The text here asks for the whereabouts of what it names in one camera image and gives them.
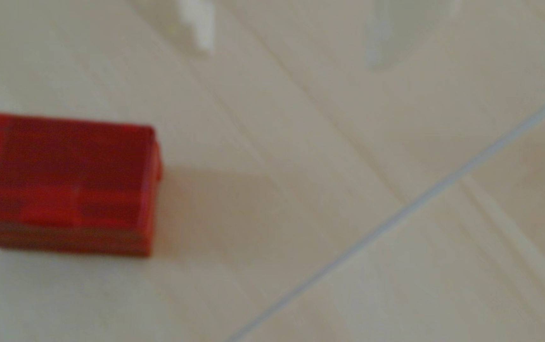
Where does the red block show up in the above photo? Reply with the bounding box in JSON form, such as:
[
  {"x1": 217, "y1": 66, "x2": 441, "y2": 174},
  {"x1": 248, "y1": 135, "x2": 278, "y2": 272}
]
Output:
[{"x1": 0, "y1": 112, "x2": 164, "y2": 258}]

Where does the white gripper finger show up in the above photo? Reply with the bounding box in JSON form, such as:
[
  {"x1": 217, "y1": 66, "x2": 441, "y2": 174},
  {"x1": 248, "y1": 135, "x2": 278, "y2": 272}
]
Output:
[
  {"x1": 130, "y1": 0, "x2": 216, "y2": 55},
  {"x1": 365, "y1": 0, "x2": 463, "y2": 69}
]

